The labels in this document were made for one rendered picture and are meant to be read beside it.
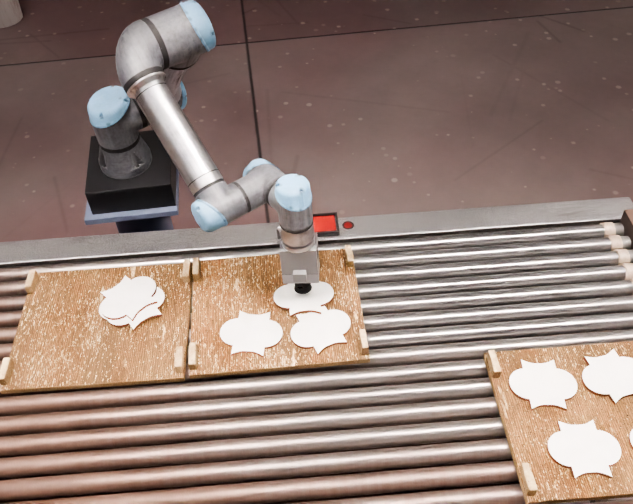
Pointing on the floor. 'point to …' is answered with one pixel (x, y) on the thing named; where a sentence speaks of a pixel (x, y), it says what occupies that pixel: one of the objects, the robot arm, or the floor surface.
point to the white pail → (0, 13)
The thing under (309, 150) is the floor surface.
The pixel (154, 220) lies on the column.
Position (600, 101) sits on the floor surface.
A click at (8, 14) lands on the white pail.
